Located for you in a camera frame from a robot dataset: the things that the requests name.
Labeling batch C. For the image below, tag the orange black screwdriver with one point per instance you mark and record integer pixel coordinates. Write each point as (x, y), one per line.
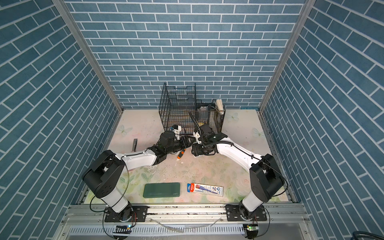
(181, 153)

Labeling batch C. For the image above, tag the black wire mesh basket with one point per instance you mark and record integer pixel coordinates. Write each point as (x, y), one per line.
(180, 106)

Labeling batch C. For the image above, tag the dark green rectangular case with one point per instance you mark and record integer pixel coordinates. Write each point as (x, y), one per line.
(161, 190)

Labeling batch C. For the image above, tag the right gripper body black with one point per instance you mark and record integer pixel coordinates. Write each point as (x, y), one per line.
(200, 148)

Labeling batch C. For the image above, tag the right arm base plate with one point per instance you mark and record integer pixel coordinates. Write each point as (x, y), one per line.
(237, 213)

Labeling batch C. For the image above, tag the aluminium front rail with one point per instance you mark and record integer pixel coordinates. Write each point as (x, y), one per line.
(281, 212)

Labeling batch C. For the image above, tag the white block in basket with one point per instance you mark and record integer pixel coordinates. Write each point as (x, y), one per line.
(220, 106)

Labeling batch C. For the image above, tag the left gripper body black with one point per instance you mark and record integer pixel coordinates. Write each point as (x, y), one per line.
(177, 145)

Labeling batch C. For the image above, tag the pink handled scraper tool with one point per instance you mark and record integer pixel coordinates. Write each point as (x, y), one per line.
(134, 145)

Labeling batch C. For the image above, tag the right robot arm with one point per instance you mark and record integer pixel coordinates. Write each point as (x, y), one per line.
(265, 177)

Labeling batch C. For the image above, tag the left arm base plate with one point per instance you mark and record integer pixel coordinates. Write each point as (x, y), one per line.
(130, 214)

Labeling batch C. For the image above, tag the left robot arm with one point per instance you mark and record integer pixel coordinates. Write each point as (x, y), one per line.
(104, 173)

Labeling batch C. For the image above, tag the toothpaste box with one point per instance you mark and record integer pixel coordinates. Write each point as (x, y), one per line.
(205, 189)

